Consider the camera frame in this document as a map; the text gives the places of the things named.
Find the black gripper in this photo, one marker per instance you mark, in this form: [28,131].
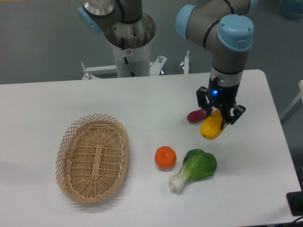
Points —
[225,97]

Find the yellow mango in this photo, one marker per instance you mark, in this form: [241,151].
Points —
[211,127]

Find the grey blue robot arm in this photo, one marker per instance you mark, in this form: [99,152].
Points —
[220,27]

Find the purple sweet potato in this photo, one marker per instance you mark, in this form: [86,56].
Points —
[196,116]

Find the green bok choy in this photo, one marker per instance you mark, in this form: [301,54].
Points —
[197,165]

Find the orange tangerine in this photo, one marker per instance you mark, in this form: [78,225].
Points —
[165,157]

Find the black box at edge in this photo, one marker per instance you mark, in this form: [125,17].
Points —
[295,202]

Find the woven wicker basket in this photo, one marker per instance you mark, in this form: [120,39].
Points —
[92,160]

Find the white frame at right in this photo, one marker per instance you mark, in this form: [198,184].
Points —
[294,105]

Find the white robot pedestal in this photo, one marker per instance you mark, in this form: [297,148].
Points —
[132,59]

